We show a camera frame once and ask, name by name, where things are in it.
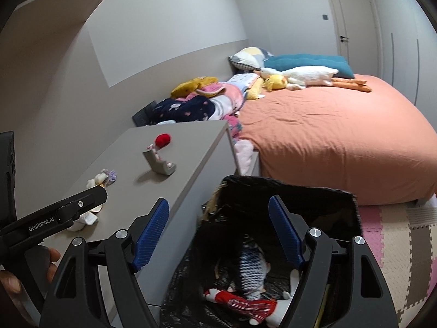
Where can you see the white goose plush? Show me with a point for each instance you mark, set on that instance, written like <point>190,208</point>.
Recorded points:
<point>307,74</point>

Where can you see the pink patterned cloth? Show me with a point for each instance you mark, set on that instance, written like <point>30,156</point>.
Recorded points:
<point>235,126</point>

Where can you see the yellow dotted cushion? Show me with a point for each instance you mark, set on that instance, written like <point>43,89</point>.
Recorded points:
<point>254,90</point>

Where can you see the grey angled stand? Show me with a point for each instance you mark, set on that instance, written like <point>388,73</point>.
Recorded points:
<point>157,167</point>

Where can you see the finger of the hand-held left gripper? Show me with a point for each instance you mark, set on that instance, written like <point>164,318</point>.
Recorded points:
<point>78,205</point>

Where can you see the bed with orange sheet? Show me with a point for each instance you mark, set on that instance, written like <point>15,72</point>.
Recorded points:
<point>324,136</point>

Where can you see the mustard yellow plush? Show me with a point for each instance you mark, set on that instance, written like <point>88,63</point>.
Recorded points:
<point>193,85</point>

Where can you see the grey desk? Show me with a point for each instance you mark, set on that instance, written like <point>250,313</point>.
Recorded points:
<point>191,150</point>

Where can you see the blue striped plush doll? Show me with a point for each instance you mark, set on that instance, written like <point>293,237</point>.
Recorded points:
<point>251,270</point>

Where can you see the light blue patterned blanket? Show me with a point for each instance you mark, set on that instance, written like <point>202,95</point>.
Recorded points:
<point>244,80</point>

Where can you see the yellow duck plush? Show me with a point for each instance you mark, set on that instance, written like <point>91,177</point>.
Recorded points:
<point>275,82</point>

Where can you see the person's left hand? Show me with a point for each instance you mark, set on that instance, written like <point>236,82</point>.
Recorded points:
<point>10,283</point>

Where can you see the grey wardrobe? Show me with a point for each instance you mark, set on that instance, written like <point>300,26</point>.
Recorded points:
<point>403,41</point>

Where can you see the red striped doll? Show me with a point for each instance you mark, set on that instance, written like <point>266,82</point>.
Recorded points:
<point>239,303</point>

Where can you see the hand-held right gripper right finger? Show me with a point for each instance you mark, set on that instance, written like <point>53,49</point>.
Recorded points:
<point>285,235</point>

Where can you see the navy printed blanket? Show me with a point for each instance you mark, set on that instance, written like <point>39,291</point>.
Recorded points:
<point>184,109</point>

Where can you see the pale purple plush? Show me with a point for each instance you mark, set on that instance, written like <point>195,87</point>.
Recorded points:
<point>110,175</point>

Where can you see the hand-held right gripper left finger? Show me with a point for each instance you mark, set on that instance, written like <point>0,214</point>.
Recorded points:
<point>150,237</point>

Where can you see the small pink white toy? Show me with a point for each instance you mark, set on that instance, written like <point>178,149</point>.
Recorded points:
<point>159,159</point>

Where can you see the light pink cloth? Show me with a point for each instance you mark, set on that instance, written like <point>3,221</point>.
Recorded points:
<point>244,153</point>

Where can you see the white soft toy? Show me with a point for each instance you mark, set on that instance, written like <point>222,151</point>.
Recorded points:
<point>83,220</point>

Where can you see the small cream plush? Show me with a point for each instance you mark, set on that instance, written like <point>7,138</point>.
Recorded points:
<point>94,180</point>

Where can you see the black bag lined cardboard box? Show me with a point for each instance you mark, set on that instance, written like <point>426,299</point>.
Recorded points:
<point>239,191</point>

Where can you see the beige door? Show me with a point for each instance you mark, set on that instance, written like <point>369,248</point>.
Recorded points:
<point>351,17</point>

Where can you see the red pompom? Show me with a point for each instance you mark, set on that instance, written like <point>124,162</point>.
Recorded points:
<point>163,139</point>

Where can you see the pink blanket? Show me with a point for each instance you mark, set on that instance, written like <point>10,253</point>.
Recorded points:
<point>222,97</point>

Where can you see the pink beige foam floor mat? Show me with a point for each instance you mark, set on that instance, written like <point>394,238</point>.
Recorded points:
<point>392,246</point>

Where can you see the black chair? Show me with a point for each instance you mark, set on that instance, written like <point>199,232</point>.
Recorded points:
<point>144,114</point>

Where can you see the patchwork pillow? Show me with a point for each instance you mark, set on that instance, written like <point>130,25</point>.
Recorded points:
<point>247,58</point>

